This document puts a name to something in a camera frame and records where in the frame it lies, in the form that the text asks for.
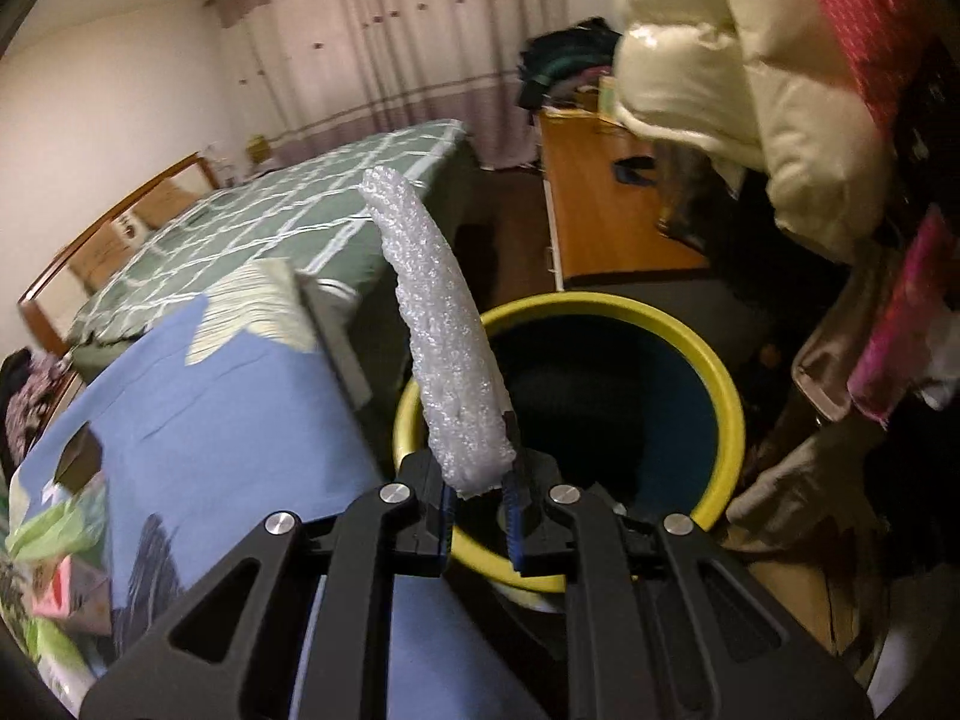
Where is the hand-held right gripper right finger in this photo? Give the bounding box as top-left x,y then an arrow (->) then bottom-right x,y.
501,412 -> 876,720

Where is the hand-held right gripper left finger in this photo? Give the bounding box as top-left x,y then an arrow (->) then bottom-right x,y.
79,451 -> 455,720

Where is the yellow round bin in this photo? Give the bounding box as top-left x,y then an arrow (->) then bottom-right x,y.
391,292 -> 746,592

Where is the white bubble wrap strip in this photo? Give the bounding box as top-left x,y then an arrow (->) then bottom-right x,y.
360,163 -> 518,500

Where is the green and white bottle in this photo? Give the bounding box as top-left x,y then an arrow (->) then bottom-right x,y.
2,476 -> 110,713

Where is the blue tablecloth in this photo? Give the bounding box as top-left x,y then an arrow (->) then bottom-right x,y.
11,292 -> 548,720

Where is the beige cloth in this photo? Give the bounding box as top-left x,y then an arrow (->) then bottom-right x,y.
724,420 -> 871,548

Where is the pale checked tablecloth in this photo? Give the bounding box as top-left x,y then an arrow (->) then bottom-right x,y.
184,259 -> 316,368

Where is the wooden desk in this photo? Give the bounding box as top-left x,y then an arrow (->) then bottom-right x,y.
536,109 -> 713,293

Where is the beige handbag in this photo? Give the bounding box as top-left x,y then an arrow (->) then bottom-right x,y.
791,270 -> 901,428

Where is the green plaid bedspread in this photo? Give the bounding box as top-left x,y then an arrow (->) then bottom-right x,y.
67,120 -> 481,361

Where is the pink drink carton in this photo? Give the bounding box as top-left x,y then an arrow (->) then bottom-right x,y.
34,553 -> 115,635

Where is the floral cloth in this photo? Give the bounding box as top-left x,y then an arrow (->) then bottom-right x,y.
0,352 -> 76,466

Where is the pink patterned cloth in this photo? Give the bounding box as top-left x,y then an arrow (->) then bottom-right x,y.
847,210 -> 960,421

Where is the wooden headboard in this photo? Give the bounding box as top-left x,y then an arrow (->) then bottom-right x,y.
19,152 -> 226,361

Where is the pile of dark clothes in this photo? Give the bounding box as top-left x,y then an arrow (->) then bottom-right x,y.
517,15 -> 623,110

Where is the striped pale curtain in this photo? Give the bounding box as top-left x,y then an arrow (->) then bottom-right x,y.
210,0 -> 623,170

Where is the cream puffer jacket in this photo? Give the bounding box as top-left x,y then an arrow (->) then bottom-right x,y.
611,0 -> 901,263

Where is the grey table frame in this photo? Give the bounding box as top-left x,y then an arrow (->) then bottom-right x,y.
296,270 -> 374,407

